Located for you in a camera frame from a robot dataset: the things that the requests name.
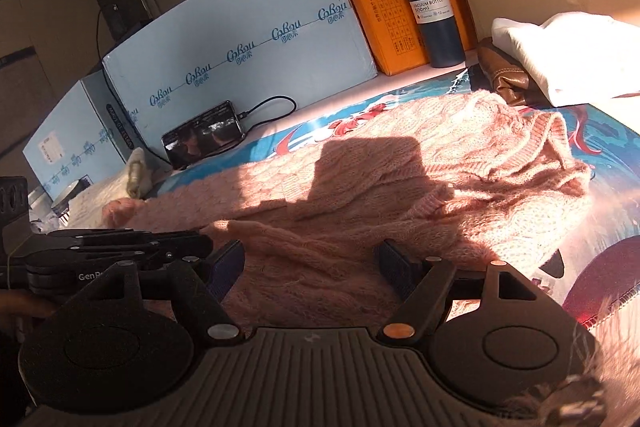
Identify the small light blue cardboard box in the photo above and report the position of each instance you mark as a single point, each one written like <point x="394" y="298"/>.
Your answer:
<point x="65" y="132"/>

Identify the person's left hand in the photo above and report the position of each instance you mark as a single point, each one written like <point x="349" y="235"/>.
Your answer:
<point x="25" y="306"/>

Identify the white folded cloth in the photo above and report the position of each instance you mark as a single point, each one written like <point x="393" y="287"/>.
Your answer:
<point x="575" y="57"/>

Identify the pink fluffy cloth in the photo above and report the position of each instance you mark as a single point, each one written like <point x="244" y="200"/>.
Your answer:
<point x="620" y="347"/>

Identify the pink knitted sweater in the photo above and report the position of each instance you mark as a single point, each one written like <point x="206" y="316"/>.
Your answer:
<point x="360" y="192"/>

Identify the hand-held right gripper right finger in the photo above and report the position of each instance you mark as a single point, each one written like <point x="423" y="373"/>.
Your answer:
<point x="395" y="268"/>

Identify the brown leather garment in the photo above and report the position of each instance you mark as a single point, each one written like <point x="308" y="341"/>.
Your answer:
<point x="505" y="79"/>

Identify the large light blue cardboard box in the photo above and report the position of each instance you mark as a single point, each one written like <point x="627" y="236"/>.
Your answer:
<point x="235" y="32"/>

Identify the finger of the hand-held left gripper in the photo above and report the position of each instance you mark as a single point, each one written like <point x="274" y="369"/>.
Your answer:
<point x="165" y="253"/>
<point x="125" y="237"/>

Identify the black smartphone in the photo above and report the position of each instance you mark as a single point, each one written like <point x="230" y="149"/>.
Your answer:
<point x="205" y="134"/>

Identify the cream fuzzy cloth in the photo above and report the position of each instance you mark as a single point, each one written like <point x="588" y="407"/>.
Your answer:
<point x="137" y="172"/>

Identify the cream knitted cloth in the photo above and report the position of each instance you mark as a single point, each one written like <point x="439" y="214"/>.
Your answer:
<point x="92" y="207"/>

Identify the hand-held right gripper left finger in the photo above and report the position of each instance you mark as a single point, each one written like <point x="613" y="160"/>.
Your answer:
<point x="226" y="269"/>

